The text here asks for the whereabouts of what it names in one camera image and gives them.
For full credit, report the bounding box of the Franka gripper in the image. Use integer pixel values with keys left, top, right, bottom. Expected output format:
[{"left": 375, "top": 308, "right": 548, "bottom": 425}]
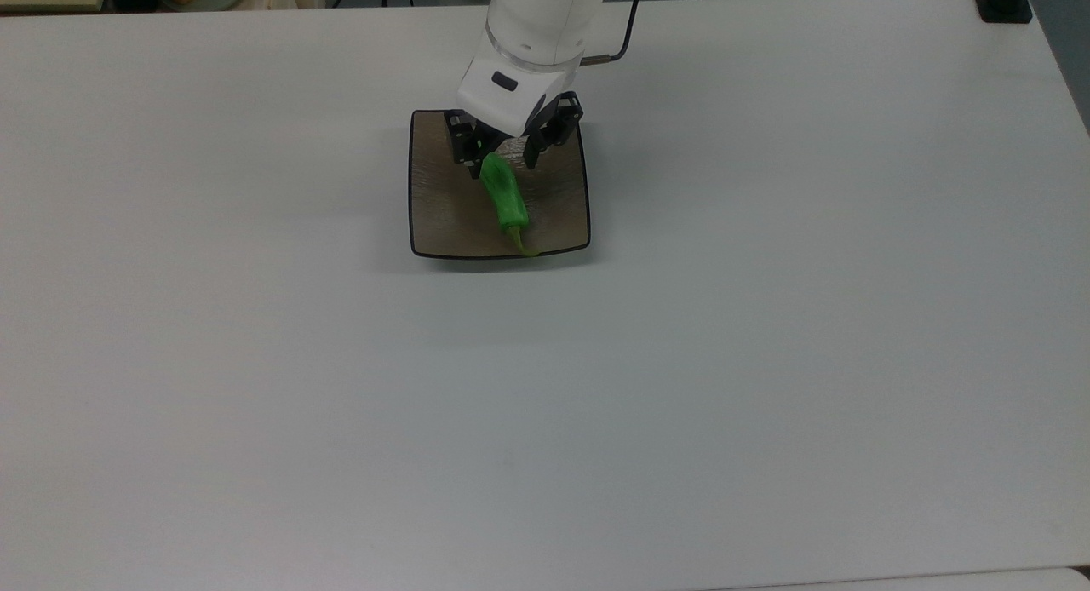
[{"left": 444, "top": 57, "right": 586, "bottom": 181}]

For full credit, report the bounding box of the green chili pepper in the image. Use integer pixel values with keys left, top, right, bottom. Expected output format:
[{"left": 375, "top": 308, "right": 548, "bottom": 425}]
[{"left": 479, "top": 152, "right": 540, "bottom": 259}]

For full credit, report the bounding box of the square brown ceramic plate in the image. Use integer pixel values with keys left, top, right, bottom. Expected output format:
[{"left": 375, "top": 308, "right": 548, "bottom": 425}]
[{"left": 408, "top": 108, "right": 592, "bottom": 261}]

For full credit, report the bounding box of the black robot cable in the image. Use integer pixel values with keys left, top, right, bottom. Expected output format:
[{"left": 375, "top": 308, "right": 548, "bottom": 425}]
[{"left": 582, "top": 0, "right": 649, "bottom": 65}]

